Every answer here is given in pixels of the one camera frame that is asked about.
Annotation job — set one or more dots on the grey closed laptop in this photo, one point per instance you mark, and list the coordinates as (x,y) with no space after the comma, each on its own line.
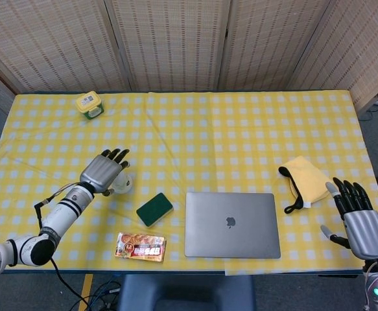
(232,225)

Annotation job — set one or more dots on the yellow lidded green container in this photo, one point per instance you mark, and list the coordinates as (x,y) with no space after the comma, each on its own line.
(87,103)

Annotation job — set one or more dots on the yellow white checkered tablecloth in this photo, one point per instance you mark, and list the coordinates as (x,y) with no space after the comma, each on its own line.
(208,145)

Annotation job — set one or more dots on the green yellow sponge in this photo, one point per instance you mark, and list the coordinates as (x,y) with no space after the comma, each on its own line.
(153,210)

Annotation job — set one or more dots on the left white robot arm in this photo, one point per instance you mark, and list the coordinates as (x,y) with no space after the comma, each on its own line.
(62,210)

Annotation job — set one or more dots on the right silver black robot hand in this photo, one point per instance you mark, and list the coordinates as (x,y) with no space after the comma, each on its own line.
(367,233)

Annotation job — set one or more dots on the red orange snack box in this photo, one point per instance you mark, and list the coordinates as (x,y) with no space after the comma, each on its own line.
(140,247)

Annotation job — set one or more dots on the yellow cloth with black trim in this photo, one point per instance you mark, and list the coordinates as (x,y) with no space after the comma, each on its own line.
(307,181)

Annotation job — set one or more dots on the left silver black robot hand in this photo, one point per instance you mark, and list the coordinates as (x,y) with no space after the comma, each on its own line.
(101,171)

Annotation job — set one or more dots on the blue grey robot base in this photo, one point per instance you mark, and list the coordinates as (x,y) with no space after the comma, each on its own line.
(185,293)

